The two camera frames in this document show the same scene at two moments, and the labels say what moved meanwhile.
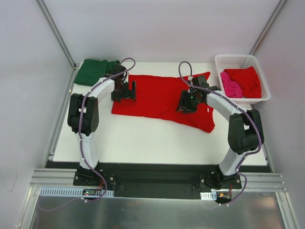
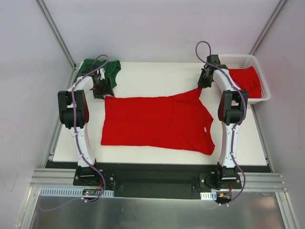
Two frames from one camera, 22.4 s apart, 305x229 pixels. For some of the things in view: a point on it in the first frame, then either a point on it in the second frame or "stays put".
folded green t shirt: (92, 70) stays put
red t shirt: (157, 96) to (180, 121)
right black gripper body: (187, 102) to (205, 79)
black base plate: (154, 180) stays put
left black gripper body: (122, 94) to (102, 88)
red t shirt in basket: (248, 80) stays put
